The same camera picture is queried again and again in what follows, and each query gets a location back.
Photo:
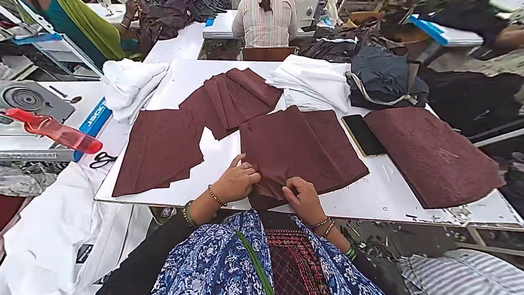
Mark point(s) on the person's right fingers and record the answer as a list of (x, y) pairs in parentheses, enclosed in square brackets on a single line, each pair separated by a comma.
[(308, 184)]

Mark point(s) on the person's right index finger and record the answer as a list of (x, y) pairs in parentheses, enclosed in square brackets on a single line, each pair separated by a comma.
[(293, 182)]

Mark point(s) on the white work table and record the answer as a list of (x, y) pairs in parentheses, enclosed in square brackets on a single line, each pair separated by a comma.
[(217, 172)]

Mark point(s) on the person's right forearm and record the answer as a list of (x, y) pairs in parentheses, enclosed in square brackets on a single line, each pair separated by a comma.
[(336, 237)]

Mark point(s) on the person's left ring finger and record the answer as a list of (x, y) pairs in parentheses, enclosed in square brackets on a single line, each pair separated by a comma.
[(246, 166)]

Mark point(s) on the person's right hand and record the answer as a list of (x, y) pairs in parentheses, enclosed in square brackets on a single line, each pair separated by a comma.
[(308, 200)]

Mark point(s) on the stack of folded white cloths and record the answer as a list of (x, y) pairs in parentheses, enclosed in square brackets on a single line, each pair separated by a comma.
[(313, 82), (129, 86)]

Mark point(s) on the grey crumpled cloth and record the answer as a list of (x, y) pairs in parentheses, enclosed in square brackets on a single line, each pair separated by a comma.
[(24, 178)]

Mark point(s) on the bundle of dark grey garments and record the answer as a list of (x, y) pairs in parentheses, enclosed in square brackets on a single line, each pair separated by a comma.
[(380, 73)]

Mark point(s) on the blue edged sewing table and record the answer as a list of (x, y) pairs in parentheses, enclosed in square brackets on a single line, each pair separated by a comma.
[(450, 33)]

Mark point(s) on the person's left forearm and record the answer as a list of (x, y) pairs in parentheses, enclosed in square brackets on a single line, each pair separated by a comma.
[(201, 211)]

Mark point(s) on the person's right thumb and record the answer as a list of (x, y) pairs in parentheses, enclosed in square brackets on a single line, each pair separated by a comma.
[(290, 195)]

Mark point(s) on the black scissors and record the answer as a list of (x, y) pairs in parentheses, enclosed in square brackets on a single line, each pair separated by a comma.
[(101, 160)]

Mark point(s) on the stack of maroon fabric pieces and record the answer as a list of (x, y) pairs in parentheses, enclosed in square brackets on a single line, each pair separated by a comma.
[(237, 98), (331, 151), (159, 151), (434, 155)]

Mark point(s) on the large white fabric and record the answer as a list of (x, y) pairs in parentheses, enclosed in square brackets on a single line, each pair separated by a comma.
[(45, 241)]

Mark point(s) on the heap of dark brown garments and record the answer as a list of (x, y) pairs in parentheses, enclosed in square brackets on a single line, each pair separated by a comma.
[(163, 20)]

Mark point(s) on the brown chair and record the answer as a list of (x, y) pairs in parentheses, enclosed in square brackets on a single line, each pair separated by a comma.
[(266, 53)]

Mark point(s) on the red translucent bottle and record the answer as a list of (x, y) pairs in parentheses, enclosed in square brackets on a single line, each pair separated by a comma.
[(61, 134)]

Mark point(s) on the person's left hand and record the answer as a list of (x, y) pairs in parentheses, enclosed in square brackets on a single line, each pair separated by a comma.
[(234, 182)]

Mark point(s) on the white sewing machine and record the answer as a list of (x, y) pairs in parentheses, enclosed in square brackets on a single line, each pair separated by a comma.
[(306, 11)]

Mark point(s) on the person's left little finger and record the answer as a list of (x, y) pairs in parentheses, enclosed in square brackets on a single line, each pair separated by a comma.
[(237, 160)]

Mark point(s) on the grey white striped cloth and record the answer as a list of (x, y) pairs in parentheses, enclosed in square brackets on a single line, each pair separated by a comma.
[(462, 272)]

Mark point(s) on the person's body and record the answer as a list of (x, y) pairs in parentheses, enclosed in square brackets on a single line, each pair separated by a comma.
[(245, 258)]

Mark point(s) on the person's left fingers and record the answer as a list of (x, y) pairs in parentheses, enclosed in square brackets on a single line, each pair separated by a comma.
[(254, 177)]

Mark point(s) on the large black cloth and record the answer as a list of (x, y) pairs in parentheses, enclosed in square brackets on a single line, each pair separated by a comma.
[(479, 98)]

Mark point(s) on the black smartphone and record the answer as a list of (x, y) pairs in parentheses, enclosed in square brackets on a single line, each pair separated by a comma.
[(363, 135)]

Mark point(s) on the grey sewing machine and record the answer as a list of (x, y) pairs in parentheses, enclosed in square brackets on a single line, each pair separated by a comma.
[(32, 100)]

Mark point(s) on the maroon fabric panel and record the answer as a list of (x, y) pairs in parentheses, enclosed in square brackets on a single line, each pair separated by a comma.
[(274, 164)]

